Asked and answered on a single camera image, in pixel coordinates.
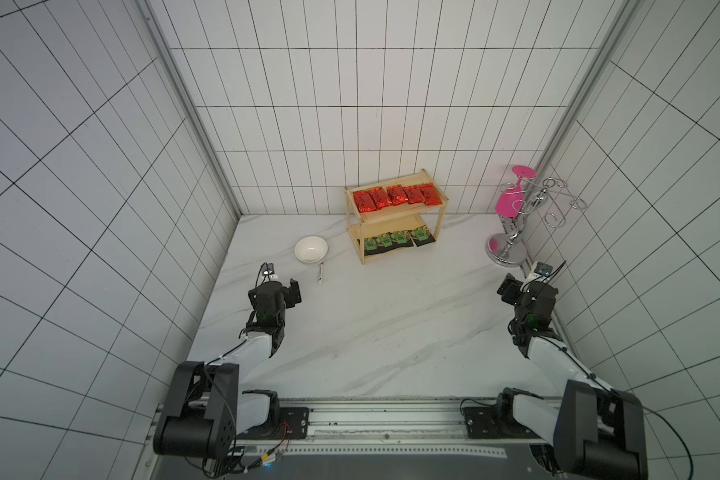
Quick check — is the red tea bag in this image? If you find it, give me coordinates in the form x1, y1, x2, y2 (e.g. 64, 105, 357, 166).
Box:
352, 191, 377, 213
418, 183, 442, 206
368, 187, 393, 210
386, 185, 408, 206
403, 185, 426, 205

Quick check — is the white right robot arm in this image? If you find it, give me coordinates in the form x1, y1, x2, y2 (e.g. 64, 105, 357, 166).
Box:
494, 274, 648, 479

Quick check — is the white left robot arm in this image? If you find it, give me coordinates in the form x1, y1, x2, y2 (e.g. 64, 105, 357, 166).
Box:
153, 271, 302, 460

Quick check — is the wooden two-tier shelf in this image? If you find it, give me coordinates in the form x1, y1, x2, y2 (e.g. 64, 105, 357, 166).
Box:
344, 169, 449, 265

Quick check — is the white ceramic bowl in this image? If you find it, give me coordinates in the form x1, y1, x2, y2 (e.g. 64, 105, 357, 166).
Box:
294, 236, 329, 264

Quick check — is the pink spatula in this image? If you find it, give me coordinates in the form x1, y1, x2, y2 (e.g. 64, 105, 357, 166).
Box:
495, 165, 537, 218

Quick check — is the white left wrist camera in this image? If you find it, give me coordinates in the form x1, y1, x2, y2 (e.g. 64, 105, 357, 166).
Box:
259, 262, 278, 283

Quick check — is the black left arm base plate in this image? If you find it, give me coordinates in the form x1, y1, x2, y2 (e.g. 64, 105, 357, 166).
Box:
237, 407, 311, 441

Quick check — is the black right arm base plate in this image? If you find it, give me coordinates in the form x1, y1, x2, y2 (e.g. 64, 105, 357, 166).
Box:
461, 406, 540, 440

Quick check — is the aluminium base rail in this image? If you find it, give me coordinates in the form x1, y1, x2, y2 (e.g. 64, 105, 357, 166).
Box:
146, 395, 631, 458

